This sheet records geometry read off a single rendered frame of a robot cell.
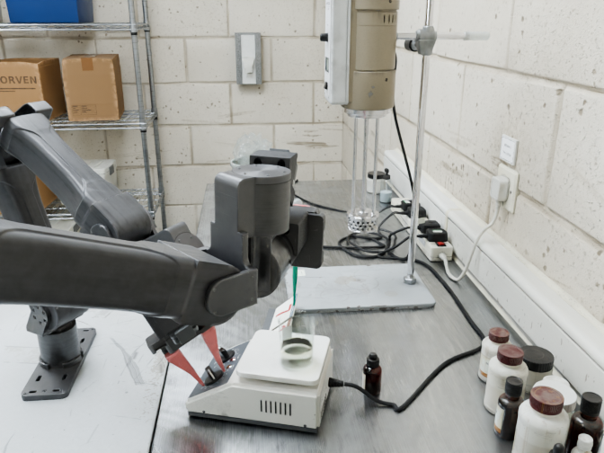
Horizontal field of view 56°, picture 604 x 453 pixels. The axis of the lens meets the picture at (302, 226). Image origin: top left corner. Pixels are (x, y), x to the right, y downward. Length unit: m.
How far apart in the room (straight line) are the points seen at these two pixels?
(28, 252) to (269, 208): 0.22
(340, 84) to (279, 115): 2.10
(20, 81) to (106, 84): 0.38
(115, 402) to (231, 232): 0.49
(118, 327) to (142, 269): 0.69
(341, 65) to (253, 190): 0.58
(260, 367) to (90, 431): 0.26
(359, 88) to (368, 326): 0.45
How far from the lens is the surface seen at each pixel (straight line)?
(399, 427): 0.88
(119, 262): 0.46
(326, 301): 1.17
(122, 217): 0.81
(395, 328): 1.11
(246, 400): 0.84
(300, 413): 0.84
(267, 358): 0.85
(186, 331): 0.75
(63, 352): 1.03
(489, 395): 0.92
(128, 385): 0.99
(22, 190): 0.96
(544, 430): 0.80
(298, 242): 0.60
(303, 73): 3.14
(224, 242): 0.55
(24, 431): 0.95
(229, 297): 0.51
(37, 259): 0.43
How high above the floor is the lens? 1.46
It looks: 20 degrees down
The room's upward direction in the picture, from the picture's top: straight up
